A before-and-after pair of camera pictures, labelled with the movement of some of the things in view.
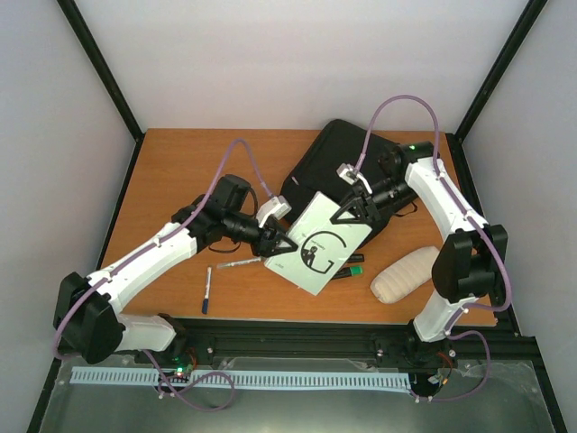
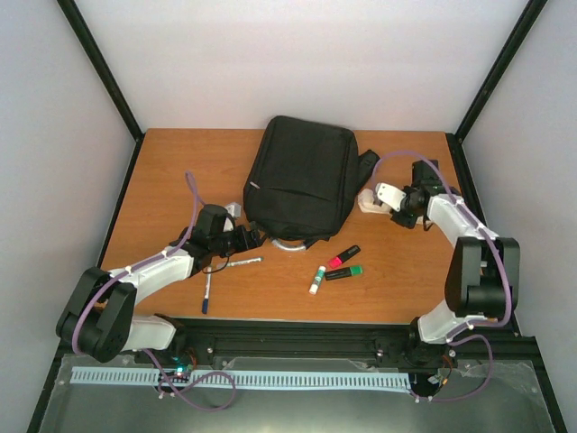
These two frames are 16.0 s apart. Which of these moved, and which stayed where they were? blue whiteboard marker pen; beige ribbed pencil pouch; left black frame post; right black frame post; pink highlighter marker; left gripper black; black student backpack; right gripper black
Moved: right gripper black; left gripper black; pink highlighter marker; beige ribbed pencil pouch; black student backpack
Stayed: left black frame post; right black frame post; blue whiteboard marker pen
